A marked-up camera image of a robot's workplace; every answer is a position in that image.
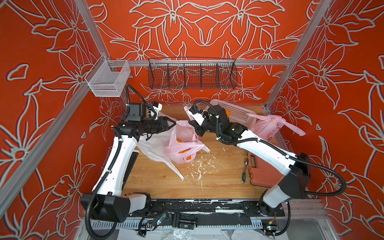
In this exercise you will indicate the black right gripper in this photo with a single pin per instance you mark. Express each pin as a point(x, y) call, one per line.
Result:
point(202, 130)

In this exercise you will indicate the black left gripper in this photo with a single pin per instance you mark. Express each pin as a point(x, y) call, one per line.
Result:
point(161, 122)

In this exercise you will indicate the plain pink plastic bag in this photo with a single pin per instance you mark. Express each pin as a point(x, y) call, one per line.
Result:
point(185, 132)

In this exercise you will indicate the pink printed plastic bag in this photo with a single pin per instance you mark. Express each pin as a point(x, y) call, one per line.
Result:
point(266, 127)

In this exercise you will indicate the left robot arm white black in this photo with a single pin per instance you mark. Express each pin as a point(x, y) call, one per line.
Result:
point(104, 206)

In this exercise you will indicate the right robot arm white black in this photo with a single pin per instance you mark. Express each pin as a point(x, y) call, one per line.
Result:
point(294, 168)

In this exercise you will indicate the white plastic bag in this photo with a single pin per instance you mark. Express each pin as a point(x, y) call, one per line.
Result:
point(153, 149)

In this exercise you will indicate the white perforated plastic basket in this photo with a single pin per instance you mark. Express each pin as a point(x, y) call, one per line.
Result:
point(237, 114)

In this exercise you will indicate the black plastic bag dispenser strip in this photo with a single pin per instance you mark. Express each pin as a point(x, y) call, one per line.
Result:
point(130, 166)

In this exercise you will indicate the red plastic tool case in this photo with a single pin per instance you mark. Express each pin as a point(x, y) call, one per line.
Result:
point(261, 173)

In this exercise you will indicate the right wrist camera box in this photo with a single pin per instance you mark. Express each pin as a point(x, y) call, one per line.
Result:
point(193, 115)

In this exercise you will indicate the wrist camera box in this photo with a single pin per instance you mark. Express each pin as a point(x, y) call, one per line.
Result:
point(193, 115)
point(138, 112)

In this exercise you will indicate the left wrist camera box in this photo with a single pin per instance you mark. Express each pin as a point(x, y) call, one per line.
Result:
point(138, 112)

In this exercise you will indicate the black wire wall basket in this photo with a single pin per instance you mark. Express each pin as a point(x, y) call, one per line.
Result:
point(181, 73)

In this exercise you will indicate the green handled screwdriver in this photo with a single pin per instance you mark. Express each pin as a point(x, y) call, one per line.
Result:
point(244, 174)

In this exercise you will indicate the white wire wall basket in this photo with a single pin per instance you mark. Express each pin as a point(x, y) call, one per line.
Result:
point(108, 78)

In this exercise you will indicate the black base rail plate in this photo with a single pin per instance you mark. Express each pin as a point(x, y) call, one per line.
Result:
point(225, 214)

